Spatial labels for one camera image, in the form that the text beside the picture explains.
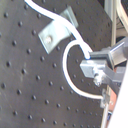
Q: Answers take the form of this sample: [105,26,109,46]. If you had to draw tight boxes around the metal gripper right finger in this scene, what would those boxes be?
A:
[90,46,128,64]

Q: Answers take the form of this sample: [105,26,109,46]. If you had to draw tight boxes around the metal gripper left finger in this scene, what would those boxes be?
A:
[80,60,125,86]

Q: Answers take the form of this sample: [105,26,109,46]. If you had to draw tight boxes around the white cable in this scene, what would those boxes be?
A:
[23,0,104,101]

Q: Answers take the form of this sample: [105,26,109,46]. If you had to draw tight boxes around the left metal cable clip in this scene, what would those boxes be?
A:
[38,7,78,54]

